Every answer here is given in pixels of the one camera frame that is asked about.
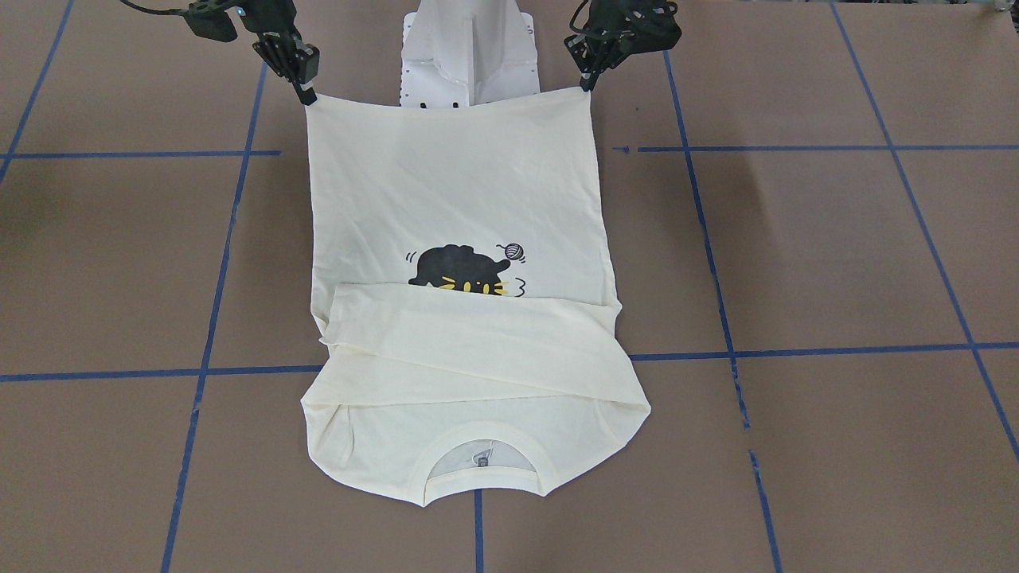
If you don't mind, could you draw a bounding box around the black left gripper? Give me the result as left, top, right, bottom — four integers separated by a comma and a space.
564, 1, 681, 93

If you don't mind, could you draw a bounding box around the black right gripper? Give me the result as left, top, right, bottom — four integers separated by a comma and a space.
182, 1, 320, 106

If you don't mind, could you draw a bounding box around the cream long-sleeve cat shirt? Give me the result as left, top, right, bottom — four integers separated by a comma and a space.
301, 88, 651, 507

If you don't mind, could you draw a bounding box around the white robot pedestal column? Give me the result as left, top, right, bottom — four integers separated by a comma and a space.
400, 1, 540, 109

